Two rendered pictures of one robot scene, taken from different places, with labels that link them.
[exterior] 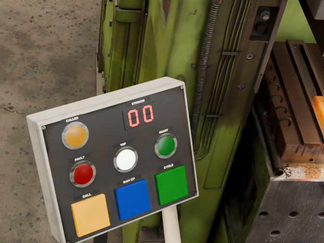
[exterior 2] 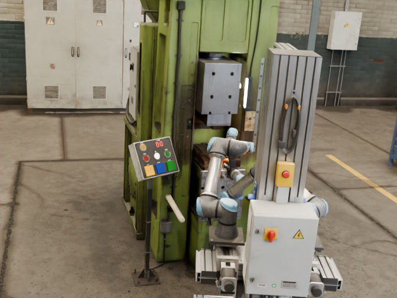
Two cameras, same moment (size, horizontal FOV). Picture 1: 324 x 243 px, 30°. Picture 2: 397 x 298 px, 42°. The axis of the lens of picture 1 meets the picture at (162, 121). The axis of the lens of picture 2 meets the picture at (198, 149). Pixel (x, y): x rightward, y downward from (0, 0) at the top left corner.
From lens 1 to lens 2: 2.87 m
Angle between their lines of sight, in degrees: 27
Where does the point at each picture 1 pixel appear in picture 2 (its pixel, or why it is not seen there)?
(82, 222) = (147, 171)
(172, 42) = (163, 133)
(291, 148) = (206, 162)
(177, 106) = (168, 142)
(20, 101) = (91, 216)
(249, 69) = (188, 141)
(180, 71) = not seen: hidden behind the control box
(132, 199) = (160, 167)
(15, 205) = (101, 245)
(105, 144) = (150, 151)
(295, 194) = not seen: hidden behind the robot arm
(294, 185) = not seen: hidden behind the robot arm
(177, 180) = (172, 164)
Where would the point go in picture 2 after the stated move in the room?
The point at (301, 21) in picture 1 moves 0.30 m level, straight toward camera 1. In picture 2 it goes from (204, 137) to (199, 147)
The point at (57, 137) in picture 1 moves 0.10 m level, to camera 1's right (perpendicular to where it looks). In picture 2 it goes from (138, 146) to (152, 147)
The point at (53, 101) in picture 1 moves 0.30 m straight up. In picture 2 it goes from (106, 214) to (107, 188)
